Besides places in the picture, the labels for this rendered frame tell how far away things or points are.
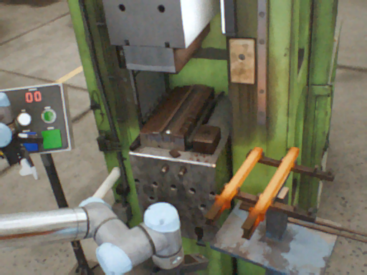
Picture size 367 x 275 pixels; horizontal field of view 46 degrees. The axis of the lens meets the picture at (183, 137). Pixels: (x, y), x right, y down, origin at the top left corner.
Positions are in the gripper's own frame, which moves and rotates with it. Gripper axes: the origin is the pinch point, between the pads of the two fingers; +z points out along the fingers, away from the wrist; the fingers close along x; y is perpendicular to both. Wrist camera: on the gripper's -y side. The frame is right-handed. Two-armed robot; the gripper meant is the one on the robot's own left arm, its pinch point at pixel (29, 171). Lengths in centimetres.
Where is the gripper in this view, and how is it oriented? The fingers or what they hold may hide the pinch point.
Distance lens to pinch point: 185.7
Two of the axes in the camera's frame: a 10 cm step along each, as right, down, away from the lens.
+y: -7.2, 4.4, -5.3
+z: 1.0, 8.3, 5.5
